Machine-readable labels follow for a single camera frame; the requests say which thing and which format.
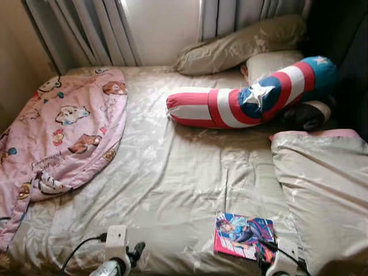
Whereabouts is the pink and blue comic book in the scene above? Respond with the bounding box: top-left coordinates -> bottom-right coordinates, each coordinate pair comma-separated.
214,212 -> 275,261

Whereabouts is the wide grey curtain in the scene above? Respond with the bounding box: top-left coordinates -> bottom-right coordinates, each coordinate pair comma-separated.
23,0 -> 141,72

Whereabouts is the red white blue star bolster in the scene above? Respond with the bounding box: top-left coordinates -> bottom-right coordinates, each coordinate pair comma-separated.
166,56 -> 338,129

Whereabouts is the bed with beige sheet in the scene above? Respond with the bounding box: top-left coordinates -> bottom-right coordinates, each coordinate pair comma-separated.
0,64 -> 368,276

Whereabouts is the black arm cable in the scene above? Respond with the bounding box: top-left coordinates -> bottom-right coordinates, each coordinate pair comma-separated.
259,239 -> 311,276
60,233 -> 109,276

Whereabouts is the beige floral pillow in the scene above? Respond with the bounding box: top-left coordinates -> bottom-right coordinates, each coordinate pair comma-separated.
174,14 -> 307,76

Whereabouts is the large beige satin pillow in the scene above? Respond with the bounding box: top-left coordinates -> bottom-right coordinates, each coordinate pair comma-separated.
270,129 -> 368,271

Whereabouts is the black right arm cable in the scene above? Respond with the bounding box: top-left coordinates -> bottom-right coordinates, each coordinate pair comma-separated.
259,239 -> 311,276

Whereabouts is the dark furniture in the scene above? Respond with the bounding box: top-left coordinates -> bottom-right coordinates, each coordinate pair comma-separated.
305,0 -> 368,136

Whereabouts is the black plush toy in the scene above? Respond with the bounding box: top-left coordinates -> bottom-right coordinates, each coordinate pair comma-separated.
282,99 -> 333,132

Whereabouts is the pink cartoon print blanket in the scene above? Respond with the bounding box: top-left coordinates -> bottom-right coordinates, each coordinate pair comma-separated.
0,68 -> 128,252

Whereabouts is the small white pillow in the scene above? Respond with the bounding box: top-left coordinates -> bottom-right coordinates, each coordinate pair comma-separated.
244,50 -> 304,84

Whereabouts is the narrow grey curtain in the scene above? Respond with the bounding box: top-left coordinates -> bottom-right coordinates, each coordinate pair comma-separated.
198,0 -> 311,42

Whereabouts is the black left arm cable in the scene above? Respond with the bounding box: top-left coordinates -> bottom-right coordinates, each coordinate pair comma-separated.
60,233 -> 109,276

